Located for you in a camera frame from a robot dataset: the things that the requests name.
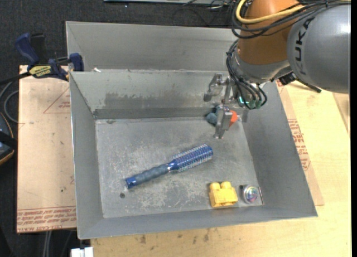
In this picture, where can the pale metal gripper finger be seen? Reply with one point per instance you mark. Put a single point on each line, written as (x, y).
(213, 88)
(223, 123)

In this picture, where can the small orange block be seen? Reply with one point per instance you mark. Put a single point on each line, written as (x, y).
(234, 118)

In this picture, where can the dark blue-grey lump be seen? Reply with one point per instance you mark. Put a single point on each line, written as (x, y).
(212, 117)

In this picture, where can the blue round hairbrush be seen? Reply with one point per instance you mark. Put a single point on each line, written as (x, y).
(178, 162)

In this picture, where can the grey metal bin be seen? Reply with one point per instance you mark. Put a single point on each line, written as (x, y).
(156, 144)

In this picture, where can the yellow toy brick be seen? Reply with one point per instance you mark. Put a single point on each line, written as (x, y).
(222, 194)

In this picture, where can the shiny silver round disc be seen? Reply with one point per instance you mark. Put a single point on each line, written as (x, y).
(250, 193)

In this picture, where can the brown cardboard board red print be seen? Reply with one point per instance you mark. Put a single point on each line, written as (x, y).
(44, 150)

